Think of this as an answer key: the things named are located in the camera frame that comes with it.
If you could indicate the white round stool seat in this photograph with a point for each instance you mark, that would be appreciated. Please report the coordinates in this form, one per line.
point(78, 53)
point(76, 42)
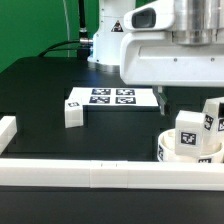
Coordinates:
point(166, 151)

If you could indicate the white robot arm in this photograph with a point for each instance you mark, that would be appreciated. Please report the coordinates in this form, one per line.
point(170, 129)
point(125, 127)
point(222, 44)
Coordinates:
point(189, 22)

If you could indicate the white front barrier wall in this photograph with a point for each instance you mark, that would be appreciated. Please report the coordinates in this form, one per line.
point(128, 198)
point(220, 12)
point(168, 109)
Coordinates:
point(111, 174)

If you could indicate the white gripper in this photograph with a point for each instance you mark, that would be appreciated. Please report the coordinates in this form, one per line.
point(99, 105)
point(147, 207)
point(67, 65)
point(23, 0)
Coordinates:
point(152, 59)

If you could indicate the white marker sheet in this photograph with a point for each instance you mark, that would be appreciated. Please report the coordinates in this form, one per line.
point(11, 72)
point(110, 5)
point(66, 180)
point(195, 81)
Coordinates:
point(113, 96)

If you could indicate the white left barrier wall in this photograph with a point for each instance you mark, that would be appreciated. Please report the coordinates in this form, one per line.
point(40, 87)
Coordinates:
point(8, 129)

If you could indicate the white barrier wall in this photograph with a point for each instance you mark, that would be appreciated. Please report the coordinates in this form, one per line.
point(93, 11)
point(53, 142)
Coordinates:
point(8, 129)
point(111, 174)

